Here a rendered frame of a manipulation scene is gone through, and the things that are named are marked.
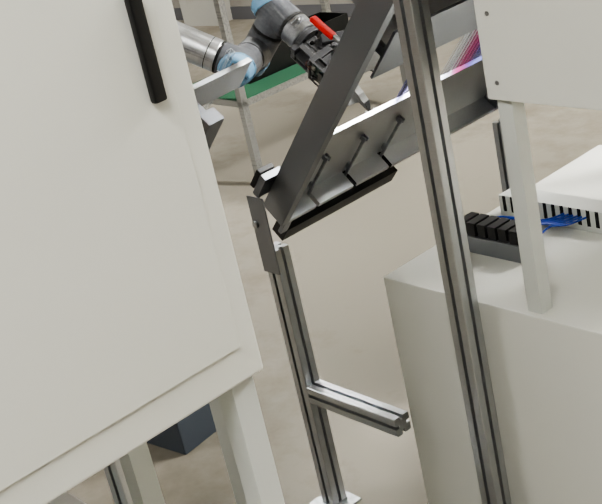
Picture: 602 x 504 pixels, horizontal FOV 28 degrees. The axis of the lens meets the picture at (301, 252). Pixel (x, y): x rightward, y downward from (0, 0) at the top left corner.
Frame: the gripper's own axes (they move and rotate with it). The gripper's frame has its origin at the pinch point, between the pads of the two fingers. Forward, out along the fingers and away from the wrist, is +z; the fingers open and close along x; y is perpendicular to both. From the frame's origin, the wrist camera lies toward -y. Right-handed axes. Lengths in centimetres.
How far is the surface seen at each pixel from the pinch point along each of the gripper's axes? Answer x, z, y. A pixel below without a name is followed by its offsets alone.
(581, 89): 72, 54, 15
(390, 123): 3.1, 9.9, 5.0
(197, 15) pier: -388, -299, -160
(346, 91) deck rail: 39.8, 15.9, 25.1
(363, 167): -6.2, 10.2, 12.4
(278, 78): -174, -112, -67
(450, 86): 0.7, 10.4, -12.6
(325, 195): -2.5, 11.6, 24.7
